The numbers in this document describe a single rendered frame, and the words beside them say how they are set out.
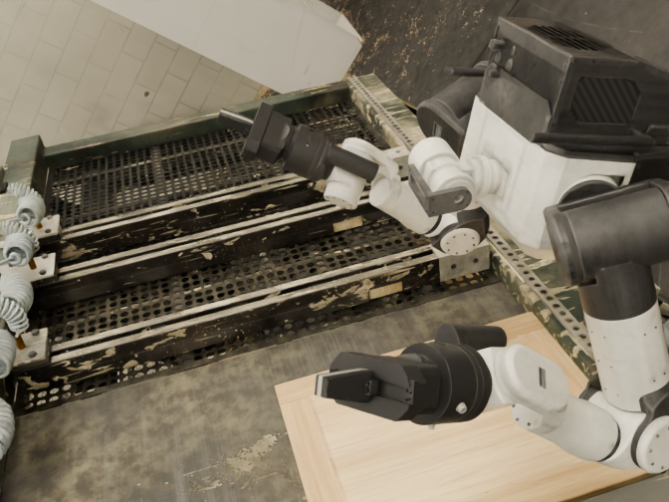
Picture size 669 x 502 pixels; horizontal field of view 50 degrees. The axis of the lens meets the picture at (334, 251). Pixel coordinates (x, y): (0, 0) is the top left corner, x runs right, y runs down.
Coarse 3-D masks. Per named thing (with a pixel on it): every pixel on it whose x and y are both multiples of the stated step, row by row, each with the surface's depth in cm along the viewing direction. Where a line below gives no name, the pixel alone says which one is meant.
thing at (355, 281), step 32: (416, 256) 166; (448, 256) 164; (480, 256) 166; (288, 288) 161; (320, 288) 159; (352, 288) 161; (160, 320) 157; (192, 320) 156; (224, 320) 156; (256, 320) 159; (288, 320) 161; (32, 352) 147; (64, 352) 153; (96, 352) 152; (128, 352) 154; (160, 352) 156; (32, 384) 152; (64, 384) 154
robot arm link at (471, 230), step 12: (456, 216) 138; (468, 216) 136; (480, 216) 136; (456, 228) 138; (468, 228) 138; (480, 228) 138; (444, 240) 139; (456, 240) 139; (468, 240) 140; (480, 240) 141; (456, 252) 142; (468, 252) 142
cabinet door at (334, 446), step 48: (528, 336) 146; (288, 384) 143; (576, 384) 134; (288, 432) 133; (336, 432) 132; (384, 432) 130; (432, 432) 129; (480, 432) 128; (528, 432) 126; (336, 480) 123; (384, 480) 122; (432, 480) 121; (480, 480) 119; (528, 480) 118; (576, 480) 117; (624, 480) 116
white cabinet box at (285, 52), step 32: (96, 0) 430; (128, 0) 434; (160, 0) 439; (192, 0) 443; (224, 0) 447; (256, 0) 452; (288, 0) 456; (160, 32) 449; (192, 32) 454; (224, 32) 459; (256, 32) 463; (288, 32) 468; (320, 32) 473; (352, 32) 502; (224, 64) 471; (256, 64) 476; (288, 64) 481; (320, 64) 486
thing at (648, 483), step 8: (648, 480) 113; (656, 480) 112; (664, 480) 112; (624, 488) 112; (632, 488) 112; (640, 488) 112; (648, 488) 111; (656, 488) 111; (664, 488) 111; (600, 496) 111; (608, 496) 111; (616, 496) 111; (624, 496) 111; (632, 496) 111; (640, 496) 110; (648, 496) 110; (656, 496) 110; (664, 496) 110
